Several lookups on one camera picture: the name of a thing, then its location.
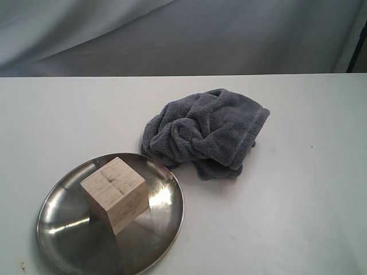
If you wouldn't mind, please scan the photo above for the round stainless steel plate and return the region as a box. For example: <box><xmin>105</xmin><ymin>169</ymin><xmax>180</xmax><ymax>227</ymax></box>
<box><xmin>36</xmin><ymin>153</ymin><xmax>185</xmax><ymax>274</ymax></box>

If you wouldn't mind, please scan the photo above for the grey fluffy towel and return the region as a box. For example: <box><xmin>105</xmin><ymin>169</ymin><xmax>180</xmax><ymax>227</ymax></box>
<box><xmin>140</xmin><ymin>88</ymin><xmax>270</xmax><ymax>180</ymax></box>

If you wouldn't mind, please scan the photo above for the black stand pole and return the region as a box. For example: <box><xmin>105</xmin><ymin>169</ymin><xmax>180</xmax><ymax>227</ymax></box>
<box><xmin>346</xmin><ymin>11</ymin><xmax>366</xmax><ymax>73</ymax></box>

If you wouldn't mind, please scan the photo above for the wooden cube block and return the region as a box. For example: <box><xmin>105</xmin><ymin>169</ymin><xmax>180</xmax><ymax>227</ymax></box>
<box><xmin>80</xmin><ymin>157</ymin><xmax>149</xmax><ymax>235</ymax></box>

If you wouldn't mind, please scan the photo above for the grey backdrop cloth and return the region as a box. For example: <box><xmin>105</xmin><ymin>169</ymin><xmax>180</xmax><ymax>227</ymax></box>
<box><xmin>1</xmin><ymin>1</ymin><xmax>366</xmax><ymax>77</ymax></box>

